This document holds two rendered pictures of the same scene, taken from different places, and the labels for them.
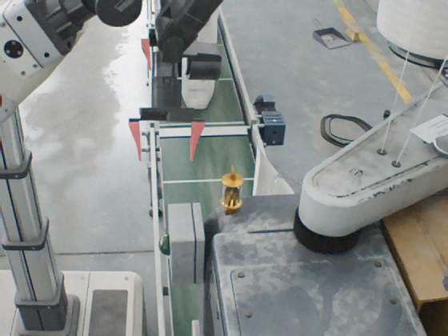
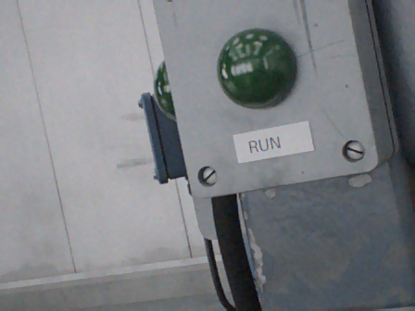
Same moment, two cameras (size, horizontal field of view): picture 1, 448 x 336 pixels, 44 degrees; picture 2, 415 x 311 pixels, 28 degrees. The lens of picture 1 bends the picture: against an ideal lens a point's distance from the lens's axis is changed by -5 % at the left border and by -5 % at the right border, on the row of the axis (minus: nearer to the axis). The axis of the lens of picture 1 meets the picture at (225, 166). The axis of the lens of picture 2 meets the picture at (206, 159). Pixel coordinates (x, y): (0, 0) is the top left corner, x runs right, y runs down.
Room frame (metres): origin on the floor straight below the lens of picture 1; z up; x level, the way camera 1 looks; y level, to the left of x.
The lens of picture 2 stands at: (0.44, 0.35, 1.27)
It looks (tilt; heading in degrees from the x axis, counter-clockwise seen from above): 3 degrees down; 302
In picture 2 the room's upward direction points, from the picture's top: 12 degrees counter-clockwise
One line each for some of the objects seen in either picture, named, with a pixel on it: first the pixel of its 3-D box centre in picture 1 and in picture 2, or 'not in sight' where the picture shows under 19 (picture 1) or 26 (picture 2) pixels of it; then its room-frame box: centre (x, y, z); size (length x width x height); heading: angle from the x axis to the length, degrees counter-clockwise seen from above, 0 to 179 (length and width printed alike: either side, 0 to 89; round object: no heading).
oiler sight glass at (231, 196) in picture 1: (231, 190); not in sight; (0.60, -0.01, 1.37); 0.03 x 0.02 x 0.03; 9
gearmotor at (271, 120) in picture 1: (265, 116); not in sight; (2.43, -0.18, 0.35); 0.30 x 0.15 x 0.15; 9
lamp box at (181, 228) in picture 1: (186, 244); (276, 67); (0.58, 0.05, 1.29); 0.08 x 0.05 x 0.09; 9
